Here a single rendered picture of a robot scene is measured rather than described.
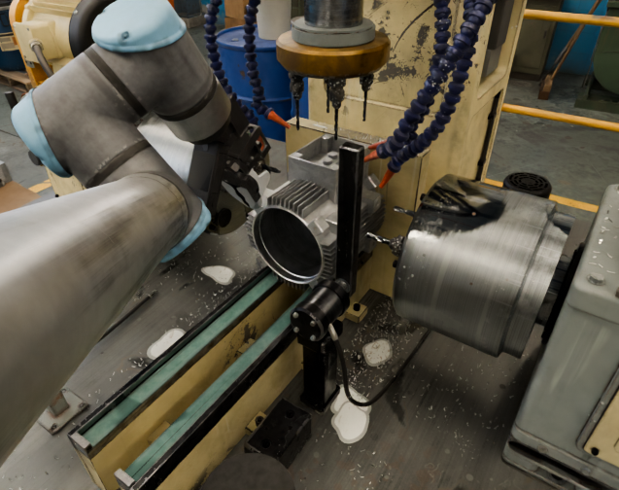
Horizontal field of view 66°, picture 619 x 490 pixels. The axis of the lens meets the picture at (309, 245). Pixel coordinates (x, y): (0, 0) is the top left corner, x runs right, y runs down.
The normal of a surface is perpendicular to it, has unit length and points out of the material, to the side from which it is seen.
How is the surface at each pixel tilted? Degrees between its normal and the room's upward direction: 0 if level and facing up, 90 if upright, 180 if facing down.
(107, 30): 25
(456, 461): 0
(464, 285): 69
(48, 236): 45
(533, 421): 90
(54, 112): 55
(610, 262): 0
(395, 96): 90
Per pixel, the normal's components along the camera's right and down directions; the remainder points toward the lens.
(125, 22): -0.22, -0.51
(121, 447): 0.83, 0.33
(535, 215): -0.11, -0.71
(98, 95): 0.36, 0.27
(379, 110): -0.56, 0.50
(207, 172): -0.47, 0.07
